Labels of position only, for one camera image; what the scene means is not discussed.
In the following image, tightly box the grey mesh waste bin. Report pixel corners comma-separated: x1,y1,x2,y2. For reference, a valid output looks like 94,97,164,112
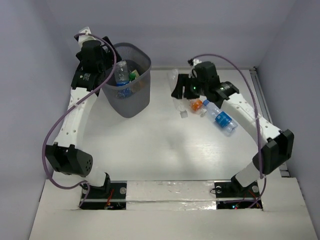
101,42,152,118

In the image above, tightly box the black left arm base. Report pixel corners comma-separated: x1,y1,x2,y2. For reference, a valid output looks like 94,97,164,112
79,173,128,210

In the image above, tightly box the green soda bottle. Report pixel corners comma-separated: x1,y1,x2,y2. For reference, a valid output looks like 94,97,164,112
128,72,136,81

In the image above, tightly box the crushed clear bottle white cap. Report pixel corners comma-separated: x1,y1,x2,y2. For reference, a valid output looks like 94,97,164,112
167,69,188,119

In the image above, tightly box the clear bottle blue label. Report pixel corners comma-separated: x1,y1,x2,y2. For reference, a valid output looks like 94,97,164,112
114,60,130,86

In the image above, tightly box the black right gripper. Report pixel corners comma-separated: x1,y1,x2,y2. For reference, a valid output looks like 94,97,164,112
171,73,208,100

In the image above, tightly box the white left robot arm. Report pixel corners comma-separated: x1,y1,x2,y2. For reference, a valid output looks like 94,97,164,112
42,27,119,198

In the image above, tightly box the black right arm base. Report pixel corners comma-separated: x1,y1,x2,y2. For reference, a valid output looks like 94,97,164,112
209,178,263,210

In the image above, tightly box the silver taped front rail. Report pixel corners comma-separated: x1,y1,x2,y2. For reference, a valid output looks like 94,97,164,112
125,180,217,211

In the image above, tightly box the clear bottle light blue cap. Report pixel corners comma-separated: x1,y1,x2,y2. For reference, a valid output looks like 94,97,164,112
203,99,238,136

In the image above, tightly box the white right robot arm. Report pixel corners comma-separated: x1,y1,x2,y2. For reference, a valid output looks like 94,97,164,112
167,58,294,196

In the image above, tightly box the orange juice bottle brown cap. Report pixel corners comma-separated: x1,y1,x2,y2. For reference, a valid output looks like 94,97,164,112
134,81,146,92

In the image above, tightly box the long orange capped bottle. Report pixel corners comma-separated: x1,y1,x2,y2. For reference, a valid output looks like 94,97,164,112
189,98,203,112

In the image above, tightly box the metal rail right wall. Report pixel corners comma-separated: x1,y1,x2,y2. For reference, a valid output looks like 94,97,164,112
249,67,291,178

